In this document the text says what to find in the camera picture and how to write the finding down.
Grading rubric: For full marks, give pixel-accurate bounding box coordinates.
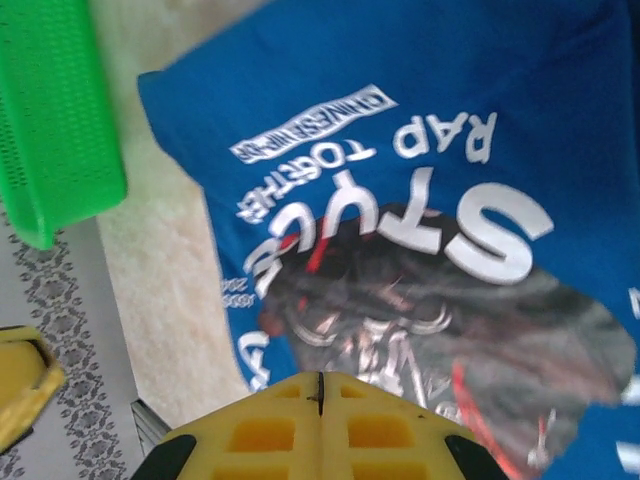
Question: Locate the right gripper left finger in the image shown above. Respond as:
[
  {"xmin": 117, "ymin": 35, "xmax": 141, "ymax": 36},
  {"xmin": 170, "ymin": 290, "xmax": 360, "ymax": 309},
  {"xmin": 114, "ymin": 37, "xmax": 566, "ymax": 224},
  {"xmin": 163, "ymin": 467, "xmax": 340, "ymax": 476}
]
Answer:
[{"xmin": 132, "ymin": 372, "xmax": 321, "ymax": 480}]

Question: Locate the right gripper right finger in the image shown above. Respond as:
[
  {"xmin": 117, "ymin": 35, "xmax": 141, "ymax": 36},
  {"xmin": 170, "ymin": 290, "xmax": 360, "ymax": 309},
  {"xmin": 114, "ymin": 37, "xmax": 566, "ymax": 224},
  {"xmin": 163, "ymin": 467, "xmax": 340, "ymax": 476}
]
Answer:
[{"xmin": 319, "ymin": 372, "xmax": 506, "ymax": 480}]

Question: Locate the blue printed t-shirt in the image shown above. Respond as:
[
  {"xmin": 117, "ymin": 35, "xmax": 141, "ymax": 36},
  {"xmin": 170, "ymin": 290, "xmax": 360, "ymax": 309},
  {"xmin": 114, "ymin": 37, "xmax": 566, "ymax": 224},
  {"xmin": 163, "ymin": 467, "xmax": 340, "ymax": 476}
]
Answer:
[{"xmin": 137, "ymin": 0, "xmax": 640, "ymax": 480}]

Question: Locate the green plastic basket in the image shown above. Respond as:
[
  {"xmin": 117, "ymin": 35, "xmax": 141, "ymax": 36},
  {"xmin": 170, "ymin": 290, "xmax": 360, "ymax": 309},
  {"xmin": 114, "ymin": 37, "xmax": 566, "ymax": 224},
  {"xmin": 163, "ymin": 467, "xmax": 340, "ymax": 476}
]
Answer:
[{"xmin": 0, "ymin": 0, "xmax": 129, "ymax": 251}]

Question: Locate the aluminium side frame rail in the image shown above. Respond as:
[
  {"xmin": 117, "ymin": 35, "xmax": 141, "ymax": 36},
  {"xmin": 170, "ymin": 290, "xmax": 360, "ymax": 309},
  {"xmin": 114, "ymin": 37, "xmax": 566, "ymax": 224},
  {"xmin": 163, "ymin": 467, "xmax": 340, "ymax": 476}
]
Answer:
[{"xmin": 129, "ymin": 398, "xmax": 174, "ymax": 454}]

